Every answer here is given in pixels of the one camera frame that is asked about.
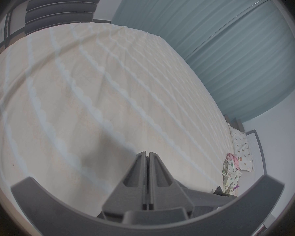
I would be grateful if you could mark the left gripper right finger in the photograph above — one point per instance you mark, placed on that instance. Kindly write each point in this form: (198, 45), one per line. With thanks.
(162, 185)

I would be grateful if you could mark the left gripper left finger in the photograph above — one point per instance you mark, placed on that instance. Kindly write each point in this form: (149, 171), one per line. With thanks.
(135, 181)

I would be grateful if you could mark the black T-shirt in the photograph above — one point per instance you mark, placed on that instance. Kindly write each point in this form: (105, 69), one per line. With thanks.
(211, 200)

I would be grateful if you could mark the bed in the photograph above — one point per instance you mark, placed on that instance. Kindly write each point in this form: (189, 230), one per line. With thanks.
(88, 95)

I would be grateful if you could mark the white printed pyjama garment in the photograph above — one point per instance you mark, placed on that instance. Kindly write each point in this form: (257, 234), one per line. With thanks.
(229, 178)

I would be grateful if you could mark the purple garment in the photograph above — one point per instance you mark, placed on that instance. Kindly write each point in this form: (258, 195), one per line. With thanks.
(236, 186)

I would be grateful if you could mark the pink garment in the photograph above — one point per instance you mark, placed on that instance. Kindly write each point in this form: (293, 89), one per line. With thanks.
(233, 159)

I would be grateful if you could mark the white printed pillow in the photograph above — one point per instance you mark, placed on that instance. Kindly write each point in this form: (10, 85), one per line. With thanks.
(243, 151)

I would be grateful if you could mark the grey bedside table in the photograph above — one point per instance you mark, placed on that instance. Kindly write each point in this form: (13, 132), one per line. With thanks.
(236, 125)

